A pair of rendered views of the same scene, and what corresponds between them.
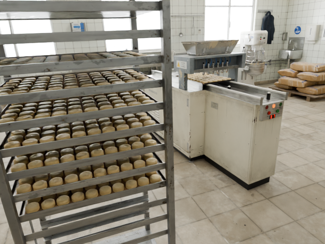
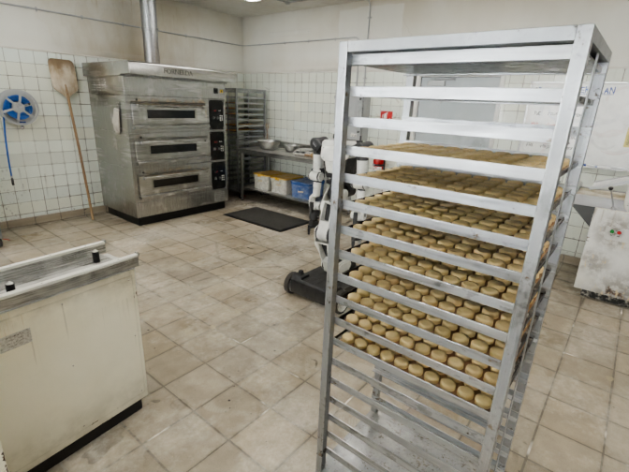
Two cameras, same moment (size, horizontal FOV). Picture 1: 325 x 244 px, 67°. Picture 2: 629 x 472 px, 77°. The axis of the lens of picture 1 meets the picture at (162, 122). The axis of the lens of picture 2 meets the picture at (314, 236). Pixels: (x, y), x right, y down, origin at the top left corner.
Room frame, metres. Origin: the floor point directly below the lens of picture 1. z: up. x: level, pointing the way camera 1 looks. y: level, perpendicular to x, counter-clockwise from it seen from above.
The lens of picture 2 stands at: (2.10, 1.20, 1.64)
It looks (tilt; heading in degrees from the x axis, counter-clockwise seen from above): 19 degrees down; 238
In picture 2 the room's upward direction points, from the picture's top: 3 degrees clockwise
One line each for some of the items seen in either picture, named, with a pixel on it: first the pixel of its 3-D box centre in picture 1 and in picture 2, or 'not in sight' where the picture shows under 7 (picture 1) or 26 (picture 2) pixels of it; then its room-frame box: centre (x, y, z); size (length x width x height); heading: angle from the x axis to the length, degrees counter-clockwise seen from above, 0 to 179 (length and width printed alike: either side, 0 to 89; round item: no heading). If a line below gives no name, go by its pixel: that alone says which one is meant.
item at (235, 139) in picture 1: (238, 131); (54, 358); (2.31, -0.76, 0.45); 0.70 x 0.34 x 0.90; 26
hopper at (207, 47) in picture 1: (210, 47); not in sight; (2.76, -0.54, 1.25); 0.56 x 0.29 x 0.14; 116
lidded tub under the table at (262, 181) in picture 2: not in sight; (270, 180); (-0.72, -4.93, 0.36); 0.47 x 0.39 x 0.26; 19
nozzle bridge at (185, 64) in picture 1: (209, 69); not in sight; (2.76, -0.54, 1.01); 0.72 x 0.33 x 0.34; 116
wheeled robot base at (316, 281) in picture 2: not in sight; (332, 273); (0.23, -1.48, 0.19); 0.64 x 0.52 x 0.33; 20
